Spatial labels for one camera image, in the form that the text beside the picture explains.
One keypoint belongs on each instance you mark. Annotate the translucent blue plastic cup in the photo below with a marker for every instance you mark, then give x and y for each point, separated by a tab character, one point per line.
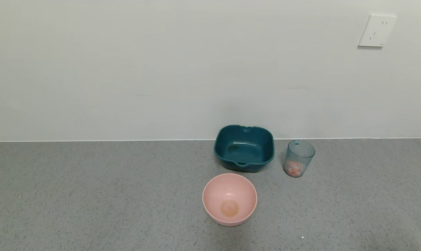
300	153

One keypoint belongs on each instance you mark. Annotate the orange and white solid pieces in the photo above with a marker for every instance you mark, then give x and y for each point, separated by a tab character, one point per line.
295	169

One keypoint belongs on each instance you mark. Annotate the pink plastic bowl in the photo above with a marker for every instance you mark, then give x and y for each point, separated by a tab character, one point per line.
229	198

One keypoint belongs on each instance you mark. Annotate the teal plastic tub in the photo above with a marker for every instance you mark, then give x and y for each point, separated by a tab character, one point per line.
243	150

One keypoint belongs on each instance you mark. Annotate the white wall socket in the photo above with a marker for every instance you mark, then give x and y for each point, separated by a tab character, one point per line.
377	30

